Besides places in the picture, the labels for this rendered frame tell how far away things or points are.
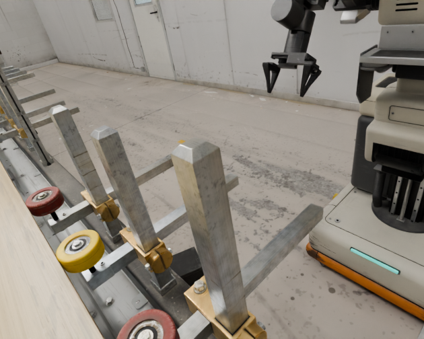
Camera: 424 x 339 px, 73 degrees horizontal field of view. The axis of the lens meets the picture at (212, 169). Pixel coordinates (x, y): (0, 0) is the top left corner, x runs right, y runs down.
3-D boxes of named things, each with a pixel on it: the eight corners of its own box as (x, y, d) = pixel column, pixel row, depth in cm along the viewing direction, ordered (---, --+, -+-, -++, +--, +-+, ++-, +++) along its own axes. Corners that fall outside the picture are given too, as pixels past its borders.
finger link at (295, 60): (303, 95, 70) (313, 55, 68) (278, 92, 74) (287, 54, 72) (314, 99, 75) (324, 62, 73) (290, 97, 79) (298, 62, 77)
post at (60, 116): (128, 247, 91) (61, 102, 66) (133, 252, 89) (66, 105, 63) (118, 253, 89) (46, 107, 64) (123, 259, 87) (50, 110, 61)
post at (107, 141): (173, 293, 74) (107, 122, 48) (181, 301, 72) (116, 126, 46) (162, 303, 72) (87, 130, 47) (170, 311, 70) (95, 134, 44)
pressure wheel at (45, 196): (67, 238, 73) (46, 203, 67) (40, 239, 74) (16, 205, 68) (82, 216, 80) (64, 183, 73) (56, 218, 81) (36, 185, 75)
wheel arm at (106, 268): (231, 183, 82) (229, 170, 80) (239, 187, 80) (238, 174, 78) (88, 284, 60) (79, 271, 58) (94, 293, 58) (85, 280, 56)
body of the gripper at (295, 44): (305, 60, 69) (313, 28, 68) (268, 59, 76) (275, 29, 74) (315, 67, 74) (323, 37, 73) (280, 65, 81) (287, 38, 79)
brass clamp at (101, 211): (103, 196, 88) (97, 183, 85) (124, 214, 79) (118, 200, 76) (85, 206, 85) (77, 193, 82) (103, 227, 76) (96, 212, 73)
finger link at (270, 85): (278, 92, 74) (287, 54, 72) (256, 89, 78) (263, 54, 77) (290, 97, 79) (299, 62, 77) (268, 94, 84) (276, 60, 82)
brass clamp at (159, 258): (145, 233, 71) (139, 218, 68) (178, 261, 62) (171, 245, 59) (123, 247, 68) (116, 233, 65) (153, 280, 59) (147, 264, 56)
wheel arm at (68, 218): (180, 159, 99) (177, 148, 97) (186, 161, 97) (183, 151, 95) (53, 231, 77) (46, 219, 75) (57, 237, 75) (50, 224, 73)
